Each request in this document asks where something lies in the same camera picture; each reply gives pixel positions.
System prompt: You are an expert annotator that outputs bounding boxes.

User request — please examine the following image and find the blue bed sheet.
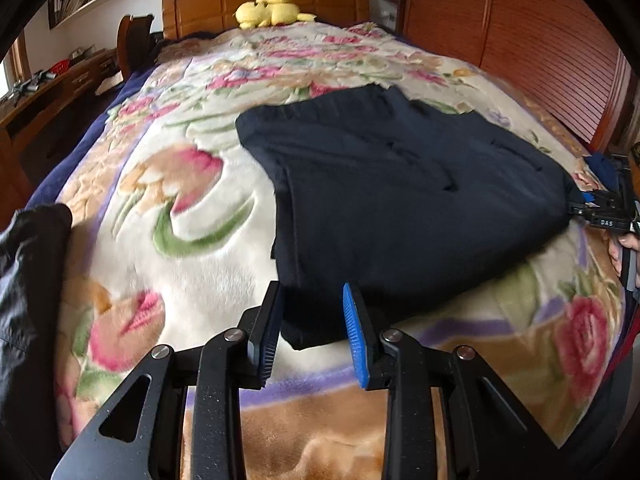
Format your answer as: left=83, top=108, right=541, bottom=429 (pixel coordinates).
left=26, top=65, right=155, bottom=208

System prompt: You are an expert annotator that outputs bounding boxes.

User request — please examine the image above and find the wooden louvered wardrobe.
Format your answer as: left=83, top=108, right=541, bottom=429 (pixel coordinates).
left=397, top=0, right=637, bottom=152

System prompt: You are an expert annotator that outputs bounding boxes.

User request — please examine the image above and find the dark wooden chair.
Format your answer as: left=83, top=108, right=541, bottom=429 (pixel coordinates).
left=116, top=14, right=154, bottom=80

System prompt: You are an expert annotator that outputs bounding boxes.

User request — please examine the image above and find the black folded jacket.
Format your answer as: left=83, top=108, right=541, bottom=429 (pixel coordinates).
left=1, top=204, right=72, bottom=479

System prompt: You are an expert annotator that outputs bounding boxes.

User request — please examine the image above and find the long wooden desk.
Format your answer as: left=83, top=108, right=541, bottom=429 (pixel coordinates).
left=0, top=49, right=119, bottom=226

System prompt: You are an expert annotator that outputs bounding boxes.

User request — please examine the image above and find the blue folded cloth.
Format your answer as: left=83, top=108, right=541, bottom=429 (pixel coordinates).
left=584, top=152, right=618, bottom=193

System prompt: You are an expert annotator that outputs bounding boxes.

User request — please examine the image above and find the yellow plush toy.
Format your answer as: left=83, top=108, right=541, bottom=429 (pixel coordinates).
left=234, top=0, right=316, bottom=29

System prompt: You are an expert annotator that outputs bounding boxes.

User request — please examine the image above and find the floral plush blanket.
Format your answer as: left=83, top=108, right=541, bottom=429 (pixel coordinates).
left=54, top=23, right=626, bottom=479

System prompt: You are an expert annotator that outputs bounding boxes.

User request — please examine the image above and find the person's right hand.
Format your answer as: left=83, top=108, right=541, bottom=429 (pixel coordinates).
left=608, top=233, right=639, bottom=292

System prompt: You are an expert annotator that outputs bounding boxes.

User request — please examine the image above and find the large dark navy garment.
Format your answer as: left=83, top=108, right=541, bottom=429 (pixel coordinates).
left=235, top=84, right=582, bottom=350

